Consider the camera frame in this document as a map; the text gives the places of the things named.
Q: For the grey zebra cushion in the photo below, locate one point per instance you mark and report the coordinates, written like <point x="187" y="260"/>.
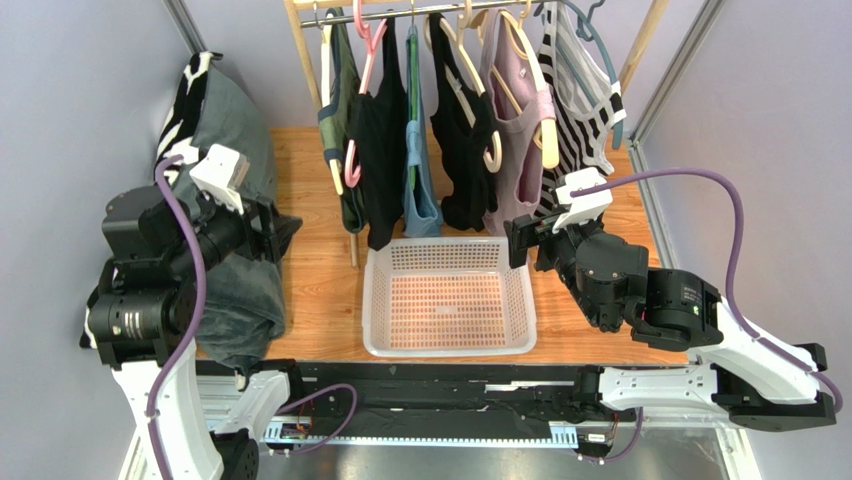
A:
<point x="244" y="308"/>

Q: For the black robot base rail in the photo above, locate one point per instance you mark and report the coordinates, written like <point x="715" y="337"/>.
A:
<point x="443" y="404"/>

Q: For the black tank top on cream hanger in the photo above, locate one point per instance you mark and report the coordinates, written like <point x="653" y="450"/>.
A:
<point x="462" y="125"/>

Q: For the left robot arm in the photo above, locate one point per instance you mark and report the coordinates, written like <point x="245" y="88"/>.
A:
<point x="146" y="310"/>

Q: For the black tank top on pink hanger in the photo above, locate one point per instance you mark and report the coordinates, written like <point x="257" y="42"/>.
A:
<point x="378" y="127"/>

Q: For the pink plastic hanger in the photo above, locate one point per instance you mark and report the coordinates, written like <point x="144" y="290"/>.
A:
<point x="352" y="171"/>

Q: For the black white striped tank top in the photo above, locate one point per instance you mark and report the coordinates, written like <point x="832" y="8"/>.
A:
<point x="586" y="98"/>

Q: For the cream wooden hanger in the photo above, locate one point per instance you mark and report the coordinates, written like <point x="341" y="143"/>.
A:
<point x="329" y="100"/>

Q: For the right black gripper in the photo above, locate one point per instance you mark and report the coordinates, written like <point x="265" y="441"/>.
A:
<point x="521" y="239"/>

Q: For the light wooden hanger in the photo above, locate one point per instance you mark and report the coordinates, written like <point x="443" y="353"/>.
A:
<point x="519" y="95"/>

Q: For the aluminium frame post left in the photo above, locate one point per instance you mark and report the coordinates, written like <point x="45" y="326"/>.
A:
<point x="185" y="24"/>

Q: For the teal plastic hanger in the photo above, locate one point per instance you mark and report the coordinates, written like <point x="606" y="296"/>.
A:
<point x="616" y="136"/>

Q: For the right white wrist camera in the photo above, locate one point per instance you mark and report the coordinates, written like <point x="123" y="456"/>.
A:
<point x="575" y="192"/>

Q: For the aluminium frame post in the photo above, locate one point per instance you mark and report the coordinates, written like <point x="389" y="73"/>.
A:
<point x="185" y="24"/>
<point x="702" y="24"/>

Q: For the aluminium frame post right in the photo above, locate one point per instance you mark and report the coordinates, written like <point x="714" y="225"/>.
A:
<point x="702" y="24"/>

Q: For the green plastic hanger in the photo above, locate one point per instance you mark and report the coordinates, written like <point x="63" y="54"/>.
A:
<point x="412" y="143"/>

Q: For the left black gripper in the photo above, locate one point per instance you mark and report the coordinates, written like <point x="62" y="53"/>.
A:
<point x="260" y="240"/>

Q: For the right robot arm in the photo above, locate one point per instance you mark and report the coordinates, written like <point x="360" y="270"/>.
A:
<point x="613" y="284"/>

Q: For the green tank top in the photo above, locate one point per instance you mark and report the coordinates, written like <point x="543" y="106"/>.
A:
<point x="334" y="122"/>

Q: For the cream plastic hanger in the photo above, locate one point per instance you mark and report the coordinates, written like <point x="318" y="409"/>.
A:
<point x="493" y="154"/>

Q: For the white plastic basket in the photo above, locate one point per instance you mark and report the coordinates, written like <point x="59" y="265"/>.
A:
<point x="443" y="297"/>

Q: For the blue tank top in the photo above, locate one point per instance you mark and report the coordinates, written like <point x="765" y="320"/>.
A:
<point x="422" y="214"/>

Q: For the wooden clothes rack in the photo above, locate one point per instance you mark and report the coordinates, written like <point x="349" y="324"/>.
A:
<point x="318" y="85"/>

